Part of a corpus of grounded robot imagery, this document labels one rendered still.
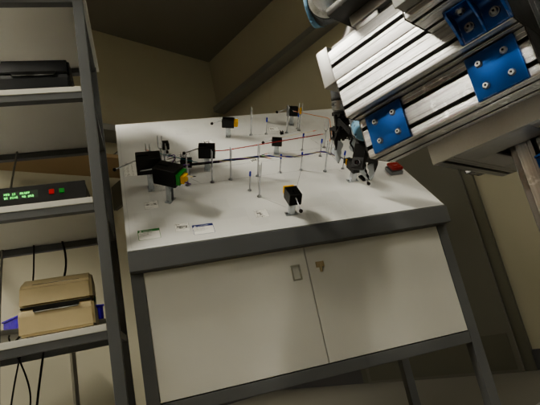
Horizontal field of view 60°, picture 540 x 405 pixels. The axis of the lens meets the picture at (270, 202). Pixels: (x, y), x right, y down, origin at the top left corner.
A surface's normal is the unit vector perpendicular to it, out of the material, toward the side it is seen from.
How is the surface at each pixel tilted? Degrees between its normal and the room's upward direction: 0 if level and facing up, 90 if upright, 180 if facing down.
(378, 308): 90
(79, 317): 90
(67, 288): 72
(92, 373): 90
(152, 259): 90
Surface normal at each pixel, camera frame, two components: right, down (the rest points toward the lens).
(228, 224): 0.04, -0.84
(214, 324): 0.23, -0.30
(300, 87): -0.74, -0.03
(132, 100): 0.64, -0.33
